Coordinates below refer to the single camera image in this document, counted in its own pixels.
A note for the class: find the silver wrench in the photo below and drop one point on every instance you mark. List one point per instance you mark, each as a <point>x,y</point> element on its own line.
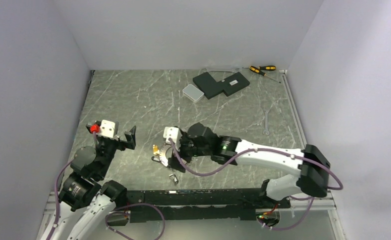
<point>266,121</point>

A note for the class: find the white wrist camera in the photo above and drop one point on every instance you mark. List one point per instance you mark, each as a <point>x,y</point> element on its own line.
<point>173,133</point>
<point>107,128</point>

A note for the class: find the white network switch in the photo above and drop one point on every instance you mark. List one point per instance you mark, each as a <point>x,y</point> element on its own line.
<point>193,93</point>

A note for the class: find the silver disc keyring with keys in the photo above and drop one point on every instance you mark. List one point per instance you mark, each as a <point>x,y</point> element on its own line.
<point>160,155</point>

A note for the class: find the yellow black screwdriver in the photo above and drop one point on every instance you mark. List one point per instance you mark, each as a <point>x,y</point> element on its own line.
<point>269,68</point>
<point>267,75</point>

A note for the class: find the black network switch large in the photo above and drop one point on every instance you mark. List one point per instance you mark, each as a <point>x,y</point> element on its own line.
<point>209,86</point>

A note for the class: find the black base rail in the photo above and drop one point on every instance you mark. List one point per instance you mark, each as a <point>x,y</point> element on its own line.
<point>191,204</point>

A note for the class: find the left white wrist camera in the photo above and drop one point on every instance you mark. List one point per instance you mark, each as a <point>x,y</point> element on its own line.
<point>107,128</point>

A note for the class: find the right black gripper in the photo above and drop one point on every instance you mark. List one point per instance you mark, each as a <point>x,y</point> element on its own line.
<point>184,137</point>

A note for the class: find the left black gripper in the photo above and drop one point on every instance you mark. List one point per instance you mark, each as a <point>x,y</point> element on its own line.
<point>130,142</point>

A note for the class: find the black network switch small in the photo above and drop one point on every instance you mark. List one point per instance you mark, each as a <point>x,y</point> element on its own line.
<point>234,83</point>

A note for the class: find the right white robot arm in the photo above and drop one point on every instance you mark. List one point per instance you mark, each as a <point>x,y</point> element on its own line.
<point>306,170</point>

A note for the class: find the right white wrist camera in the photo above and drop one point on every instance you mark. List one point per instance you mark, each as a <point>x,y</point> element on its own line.
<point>173,133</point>

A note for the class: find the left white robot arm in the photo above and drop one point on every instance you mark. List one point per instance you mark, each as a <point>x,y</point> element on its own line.
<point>81,202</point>

